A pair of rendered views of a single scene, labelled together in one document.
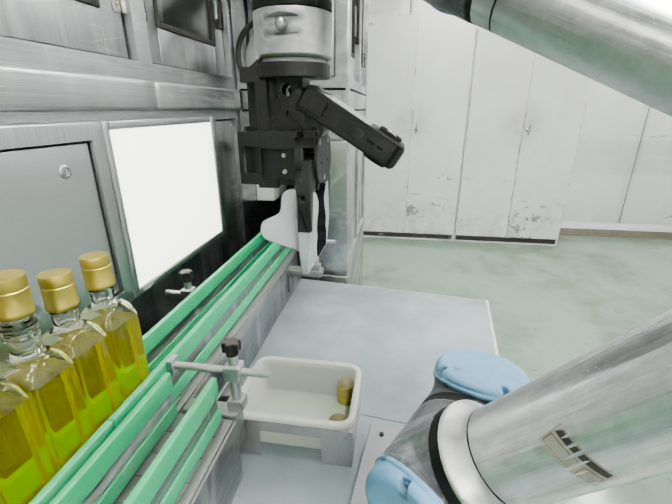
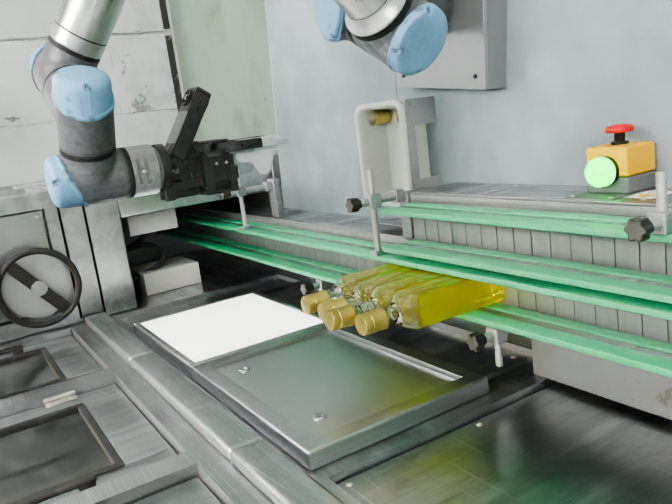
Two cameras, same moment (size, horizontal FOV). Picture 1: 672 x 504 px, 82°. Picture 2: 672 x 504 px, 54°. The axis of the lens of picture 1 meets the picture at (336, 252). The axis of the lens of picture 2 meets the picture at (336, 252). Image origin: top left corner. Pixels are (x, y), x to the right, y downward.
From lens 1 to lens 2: 0.68 m
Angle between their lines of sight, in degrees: 10
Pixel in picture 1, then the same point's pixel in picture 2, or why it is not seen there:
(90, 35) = (113, 401)
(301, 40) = (150, 158)
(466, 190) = not seen: hidden behind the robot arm
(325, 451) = (425, 119)
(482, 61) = not seen: outside the picture
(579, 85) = not seen: outside the picture
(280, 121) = (194, 171)
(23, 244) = (309, 370)
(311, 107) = (184, 149)
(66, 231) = (291, 359)
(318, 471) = (441, 122)
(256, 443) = (432, 179)
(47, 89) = (183, 390)
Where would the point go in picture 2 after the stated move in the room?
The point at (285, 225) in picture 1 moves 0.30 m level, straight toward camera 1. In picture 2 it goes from (259, 157) to (351, 82)
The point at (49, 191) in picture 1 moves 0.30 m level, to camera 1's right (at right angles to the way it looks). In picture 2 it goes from (263, 371) to (228, 214)
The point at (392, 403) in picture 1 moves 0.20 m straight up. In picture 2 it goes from (382, 72) to (307, 79)
